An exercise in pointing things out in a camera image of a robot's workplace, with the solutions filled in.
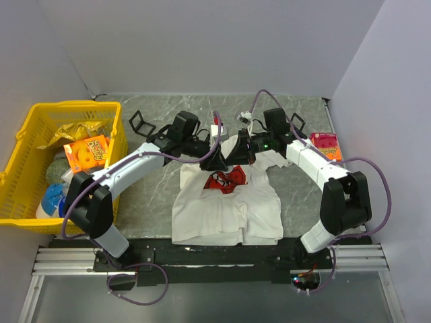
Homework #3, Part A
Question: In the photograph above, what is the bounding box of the green scrub sponge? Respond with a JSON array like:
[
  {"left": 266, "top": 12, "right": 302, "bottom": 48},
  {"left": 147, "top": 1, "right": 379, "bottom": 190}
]
[{"left": 45, "top": 157, "right": 70, "bottom": 185}]

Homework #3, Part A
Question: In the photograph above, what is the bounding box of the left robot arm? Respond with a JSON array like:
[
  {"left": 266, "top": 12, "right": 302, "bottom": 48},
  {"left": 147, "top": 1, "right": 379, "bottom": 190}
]
[{"left": 61, "top": 111, "right": 227, "bottom": 271}]

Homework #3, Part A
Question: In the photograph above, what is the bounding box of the black folding mirror left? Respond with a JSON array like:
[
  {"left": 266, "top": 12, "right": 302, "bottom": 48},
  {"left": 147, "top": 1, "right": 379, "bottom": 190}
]
[{"left": 129, "top": 110, "right": 156, "bottom": 138}]

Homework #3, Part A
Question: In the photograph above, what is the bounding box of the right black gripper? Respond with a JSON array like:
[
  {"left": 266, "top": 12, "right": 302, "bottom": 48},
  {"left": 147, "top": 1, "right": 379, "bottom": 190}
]
[{"left": 225, "top": 129, "right": 274, "bottom": 166}]

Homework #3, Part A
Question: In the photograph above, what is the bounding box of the yellow plastic basket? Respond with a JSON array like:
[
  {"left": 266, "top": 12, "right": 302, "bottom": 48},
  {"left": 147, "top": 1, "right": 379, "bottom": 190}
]
[{"left": 1, "top": 100, "right": 128, "bottom": 235}]

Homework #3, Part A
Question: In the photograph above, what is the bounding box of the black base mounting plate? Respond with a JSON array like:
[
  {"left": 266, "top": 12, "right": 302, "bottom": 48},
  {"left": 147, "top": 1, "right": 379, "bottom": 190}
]
[{"left": 92, "top": 234, "right": 373, "bottom": 287}]

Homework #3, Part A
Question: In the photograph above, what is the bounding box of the black folding mirror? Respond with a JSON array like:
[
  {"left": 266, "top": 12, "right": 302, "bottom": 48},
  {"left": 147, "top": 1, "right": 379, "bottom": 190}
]
[
  {"left": 129, "top": 110, "right": 156, "bottom": 138},
  {"left": 290, "top": 112, "right": 306, "bottom": 133}
]

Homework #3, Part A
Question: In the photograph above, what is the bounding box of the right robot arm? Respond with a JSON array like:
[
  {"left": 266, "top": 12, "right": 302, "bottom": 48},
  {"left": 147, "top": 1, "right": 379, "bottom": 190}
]
[{"left": 226, "top": 108, "right": 372, "bottom": 268}]

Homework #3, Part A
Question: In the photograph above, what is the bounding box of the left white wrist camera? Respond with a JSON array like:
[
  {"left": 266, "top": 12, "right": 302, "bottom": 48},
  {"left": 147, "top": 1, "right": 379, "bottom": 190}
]
[{"left": 210, "top": 124, "right": 229, "bottom": 143}]

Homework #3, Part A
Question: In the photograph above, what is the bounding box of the orange Scrub Daddy box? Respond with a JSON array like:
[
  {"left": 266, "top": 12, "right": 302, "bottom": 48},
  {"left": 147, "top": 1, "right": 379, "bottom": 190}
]
[{"left": 63, "top": 135, "right": 110, "bottom": 174}]

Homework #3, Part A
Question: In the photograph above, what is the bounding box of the blue lid white container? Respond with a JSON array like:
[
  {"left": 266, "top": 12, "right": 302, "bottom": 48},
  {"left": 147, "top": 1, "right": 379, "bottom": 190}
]
[{"left": 36, "top": 184, "right": 67, "bottom": 219}]

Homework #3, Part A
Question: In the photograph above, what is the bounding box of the white Coca-Cola t-shirt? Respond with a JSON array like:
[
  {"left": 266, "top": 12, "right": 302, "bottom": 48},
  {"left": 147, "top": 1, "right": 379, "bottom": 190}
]
[{"left": 171, "top": 151, "right": 290, "bottom": 246}]

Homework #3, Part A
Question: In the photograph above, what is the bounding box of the pink orange sponge box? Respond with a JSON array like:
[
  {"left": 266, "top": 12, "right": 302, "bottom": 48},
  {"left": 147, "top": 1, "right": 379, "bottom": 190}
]
[{"left": 310, "top": 133, "right": 343, "bottom": 162}]

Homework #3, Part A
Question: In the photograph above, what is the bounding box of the black folding mirror right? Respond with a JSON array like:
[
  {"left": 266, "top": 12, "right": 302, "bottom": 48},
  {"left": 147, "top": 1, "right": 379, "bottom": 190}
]
[{"left": 290, "top": 112, "right": 306, "bottom": 133}]

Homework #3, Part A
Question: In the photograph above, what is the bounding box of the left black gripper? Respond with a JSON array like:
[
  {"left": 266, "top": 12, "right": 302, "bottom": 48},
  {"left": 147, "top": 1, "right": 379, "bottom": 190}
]
[{"left": 182, "top": 137, "right": 228, "bottom": 172}]

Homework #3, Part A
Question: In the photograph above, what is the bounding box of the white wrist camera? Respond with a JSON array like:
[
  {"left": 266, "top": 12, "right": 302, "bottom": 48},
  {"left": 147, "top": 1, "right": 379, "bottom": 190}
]
[
  {"left": 210, "top": 124, "right": 229, "bottom": 143},
  {"left": 237, "top": 111, "right": 253, "bottom": 126}
]

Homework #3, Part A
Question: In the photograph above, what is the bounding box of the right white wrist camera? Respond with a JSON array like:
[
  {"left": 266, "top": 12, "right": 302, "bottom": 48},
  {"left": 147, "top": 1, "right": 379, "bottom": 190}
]
[{"left": 237, "top": 111, "right": 253, "bottom": 126}]

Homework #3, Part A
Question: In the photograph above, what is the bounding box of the gold snack bag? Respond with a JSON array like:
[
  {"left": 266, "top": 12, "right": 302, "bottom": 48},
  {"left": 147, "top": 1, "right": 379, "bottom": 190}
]
[{"left": 38, "top": 121, "right": 108, "bottom": 150}]

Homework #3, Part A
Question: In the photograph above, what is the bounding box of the aluminium rail frame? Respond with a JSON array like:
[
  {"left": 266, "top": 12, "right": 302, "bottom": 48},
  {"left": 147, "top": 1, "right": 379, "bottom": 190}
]
[{"left": 18, "top": 244, "right": 112, "bottom": 323}]

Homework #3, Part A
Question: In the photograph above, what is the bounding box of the blue white canister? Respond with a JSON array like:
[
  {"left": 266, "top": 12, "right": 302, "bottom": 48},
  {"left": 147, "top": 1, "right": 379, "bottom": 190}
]
[{"left": 57, "top": 196, "right": 66, "bottom": 218}]

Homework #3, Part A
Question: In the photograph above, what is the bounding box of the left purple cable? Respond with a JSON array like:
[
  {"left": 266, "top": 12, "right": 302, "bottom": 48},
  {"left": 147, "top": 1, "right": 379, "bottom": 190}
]
[{"left": 60, "top": 110, "right": 223, "bottom": 306}]

